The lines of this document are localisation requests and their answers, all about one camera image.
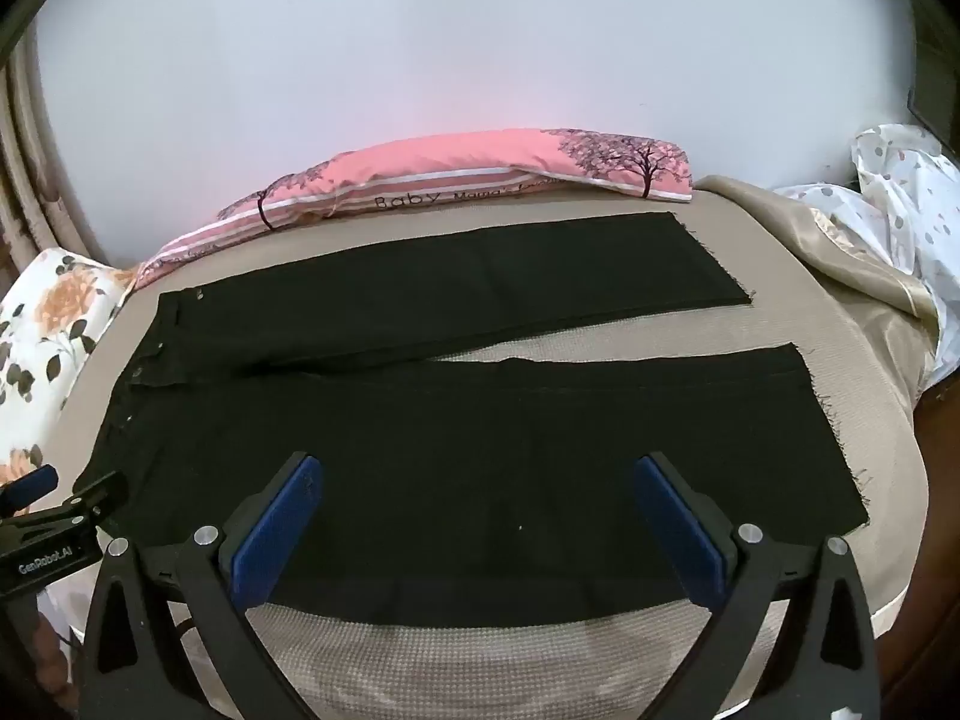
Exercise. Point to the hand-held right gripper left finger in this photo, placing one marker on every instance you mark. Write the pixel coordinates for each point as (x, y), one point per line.
(276, 536)

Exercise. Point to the white floral pillow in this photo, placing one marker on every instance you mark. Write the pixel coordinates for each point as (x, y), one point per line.
(52, 330)

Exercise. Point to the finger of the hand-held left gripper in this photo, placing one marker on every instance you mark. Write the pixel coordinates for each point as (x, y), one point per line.
(97, 501)
(30, 486)

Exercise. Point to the black pants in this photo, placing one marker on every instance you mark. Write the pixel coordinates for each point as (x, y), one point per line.
(450, 465)

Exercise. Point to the beige curtain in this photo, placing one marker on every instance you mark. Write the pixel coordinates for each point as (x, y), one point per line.
(30, 187)

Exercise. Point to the pink tree print pillow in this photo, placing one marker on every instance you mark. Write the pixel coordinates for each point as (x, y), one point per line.
(450, 157)

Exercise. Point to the beige satin blanket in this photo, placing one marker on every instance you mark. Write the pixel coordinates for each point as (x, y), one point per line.
(847, 255)

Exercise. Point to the white dotted blanket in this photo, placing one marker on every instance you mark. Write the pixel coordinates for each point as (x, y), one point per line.
(900, 195)

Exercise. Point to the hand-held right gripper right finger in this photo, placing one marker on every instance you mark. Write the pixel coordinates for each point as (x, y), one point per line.
(684, 536)

